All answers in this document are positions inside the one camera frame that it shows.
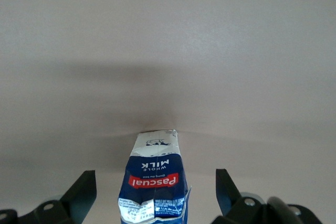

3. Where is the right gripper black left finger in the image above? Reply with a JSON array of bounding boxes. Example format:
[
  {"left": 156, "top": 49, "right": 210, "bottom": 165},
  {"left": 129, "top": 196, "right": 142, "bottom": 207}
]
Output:
[{"left": 0, "top": 170, "right": 98, "bottom": 224}]

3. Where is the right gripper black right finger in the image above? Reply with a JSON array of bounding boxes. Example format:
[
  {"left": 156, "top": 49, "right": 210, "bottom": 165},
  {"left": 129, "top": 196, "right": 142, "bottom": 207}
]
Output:
[{"left": 212, "top": 168, "right": 322, "bottom": 224}]

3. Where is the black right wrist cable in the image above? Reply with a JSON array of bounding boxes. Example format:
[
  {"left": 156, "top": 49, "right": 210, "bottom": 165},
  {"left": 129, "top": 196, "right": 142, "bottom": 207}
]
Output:
[{"left": 266, "top": 196, "right": 306, "bottom": 224}]

